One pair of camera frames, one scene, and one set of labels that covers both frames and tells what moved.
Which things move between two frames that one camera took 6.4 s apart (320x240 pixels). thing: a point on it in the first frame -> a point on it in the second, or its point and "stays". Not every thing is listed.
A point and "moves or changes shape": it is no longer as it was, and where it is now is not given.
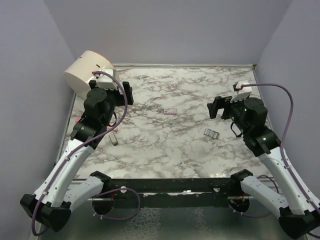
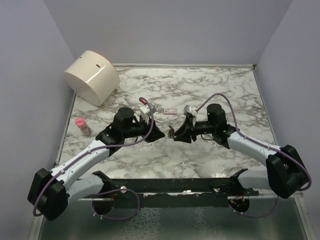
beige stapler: (113, 138) moves or changes shape
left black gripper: (121, 100) -> (155, 132)
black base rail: (202, 192) stays
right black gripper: (220, 102) -> (184, 134)
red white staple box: (170, 111) stays
